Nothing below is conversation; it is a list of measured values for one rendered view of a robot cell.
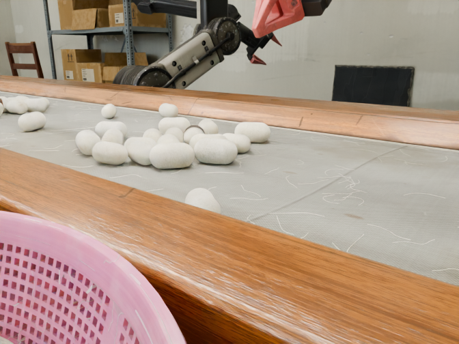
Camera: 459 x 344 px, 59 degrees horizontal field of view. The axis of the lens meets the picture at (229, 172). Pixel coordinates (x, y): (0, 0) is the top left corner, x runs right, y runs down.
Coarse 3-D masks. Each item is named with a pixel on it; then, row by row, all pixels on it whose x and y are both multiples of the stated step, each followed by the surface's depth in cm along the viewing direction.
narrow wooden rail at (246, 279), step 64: (0, 192) 20; (64, 192) 20; (128, 192) 20; (128, 256) 14; (192, 256) 14; (256, 256) 14; (320, 256) 14; (192, 320) 12; (256, 320) 11; (320, 320) 11; (384, 320) 11; (448, 320) 11
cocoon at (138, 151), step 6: (132, 144) 34; (138, 144) 34; (144, 144) 34; (132, 150) 34; (138, 150) 33; (144, 150) 33; (150, 150) 33; (132, 156) 34; (138, 156) 33; (144, 156) 33; (138, 162) 34; (144, 162) 33; (150, 162) 34
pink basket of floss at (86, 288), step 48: (0, 240) 16; (48, 240) 15; (96, 240) 14; (0, 288) 16; (48, 288) 15; (96, 288) 13; (144, 288) 11; (48, 336) 15; (96, 336) 13; (144, 336) 10
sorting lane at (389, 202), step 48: (0, 144) 42; (48, 144) 42; (288, 144) 42; (336, 144) 42; (384, 144) 42; (240, 192) 28; (288, 192) 28; (336, 192) 28; (384, 192) 28; (432, 192) 28; (336, 240) 21; (384, 240) 21; (432, 240) 21
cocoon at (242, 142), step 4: (228, 136) 38; (232, 136) 38; (236, 136) 37; (240, 136) 37; (244, 136) 37; (232, 140) 37; (236, 140) 37; (240, 140) 37; (244, 140) 37; (248, 140) 37; (236, 144) 37; (240, 144) 37; (244, 144) 37; (248, 144) 37; (240, 148) 37; (244, 148) 37; (248, 148) 37; (240, 152) 38; (244, 152) 38
